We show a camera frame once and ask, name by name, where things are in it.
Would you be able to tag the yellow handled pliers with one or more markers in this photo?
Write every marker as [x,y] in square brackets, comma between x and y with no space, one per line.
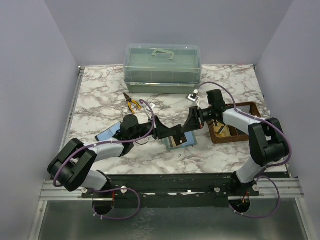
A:
[131,102]

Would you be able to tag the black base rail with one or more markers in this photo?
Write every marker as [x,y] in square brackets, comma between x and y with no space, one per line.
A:
[173,190]

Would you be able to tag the aluminium frame rail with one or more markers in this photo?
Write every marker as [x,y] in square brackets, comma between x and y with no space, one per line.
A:
[67,126]

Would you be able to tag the light green card holder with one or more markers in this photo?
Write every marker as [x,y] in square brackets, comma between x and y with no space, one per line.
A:
[188,139]

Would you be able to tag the silver grey card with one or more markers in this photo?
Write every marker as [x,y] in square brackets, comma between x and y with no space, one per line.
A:
[245,108]

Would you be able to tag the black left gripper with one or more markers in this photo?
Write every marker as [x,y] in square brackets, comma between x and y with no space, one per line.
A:
[157,130]

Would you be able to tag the brown woven basket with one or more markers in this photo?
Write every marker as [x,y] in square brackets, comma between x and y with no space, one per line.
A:
[236,134]

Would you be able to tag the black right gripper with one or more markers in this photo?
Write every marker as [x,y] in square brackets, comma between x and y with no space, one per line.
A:
[197,117]

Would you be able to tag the green clear-lid storage box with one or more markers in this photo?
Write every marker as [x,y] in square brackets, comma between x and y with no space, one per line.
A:
[162,68]

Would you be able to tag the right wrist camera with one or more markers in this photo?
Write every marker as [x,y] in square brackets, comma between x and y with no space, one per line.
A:
[194,97]

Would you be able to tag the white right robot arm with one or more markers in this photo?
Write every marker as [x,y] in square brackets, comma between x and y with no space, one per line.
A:
[267,142]

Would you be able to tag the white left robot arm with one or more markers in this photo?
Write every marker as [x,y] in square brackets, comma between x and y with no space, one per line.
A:
[72,167]

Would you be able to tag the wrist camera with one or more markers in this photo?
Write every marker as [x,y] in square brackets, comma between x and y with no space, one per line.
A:
[148,110]
[194,97]

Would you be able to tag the gold magnetic stripe card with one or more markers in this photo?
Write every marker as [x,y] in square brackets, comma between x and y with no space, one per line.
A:
[171,142]

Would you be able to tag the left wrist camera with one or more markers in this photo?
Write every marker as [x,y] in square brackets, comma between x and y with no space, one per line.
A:
[148,110]

